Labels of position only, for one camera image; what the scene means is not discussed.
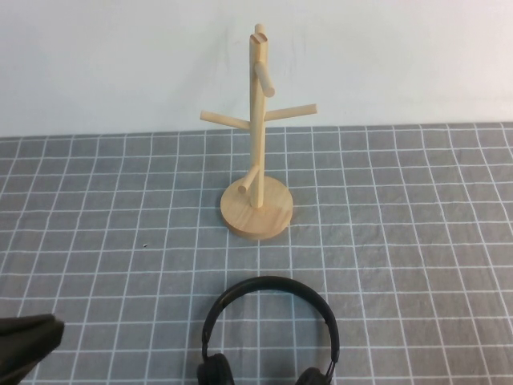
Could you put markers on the black over-ear headphones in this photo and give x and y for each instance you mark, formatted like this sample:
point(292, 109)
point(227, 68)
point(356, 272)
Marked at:
point(272, 283)

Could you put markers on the wooden peg headphone stand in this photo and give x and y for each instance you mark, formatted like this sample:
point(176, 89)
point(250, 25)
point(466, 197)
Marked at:
point(256, 218)

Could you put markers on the grey white-checked tablecloth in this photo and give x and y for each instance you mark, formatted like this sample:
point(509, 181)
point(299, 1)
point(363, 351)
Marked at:
point(360, 240)

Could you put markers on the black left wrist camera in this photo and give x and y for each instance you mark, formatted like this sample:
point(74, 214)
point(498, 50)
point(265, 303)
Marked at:
point(28, 341)

